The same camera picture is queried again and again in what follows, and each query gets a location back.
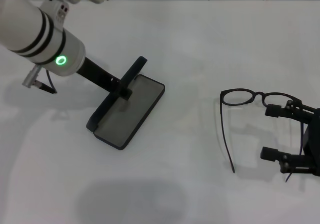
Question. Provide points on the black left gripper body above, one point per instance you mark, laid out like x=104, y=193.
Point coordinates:
x=100, y=74

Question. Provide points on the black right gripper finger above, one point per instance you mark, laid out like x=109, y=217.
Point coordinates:
x=271, y=154
x=275, y=110

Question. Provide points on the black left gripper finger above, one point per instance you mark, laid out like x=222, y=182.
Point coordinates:
x=126, y=94

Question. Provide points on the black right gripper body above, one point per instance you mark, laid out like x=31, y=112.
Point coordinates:
x=313, y=144

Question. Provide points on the black round glasses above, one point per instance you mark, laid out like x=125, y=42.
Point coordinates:
x=259, y=93

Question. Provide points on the black glasses case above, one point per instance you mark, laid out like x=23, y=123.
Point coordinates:
x=125, y=124

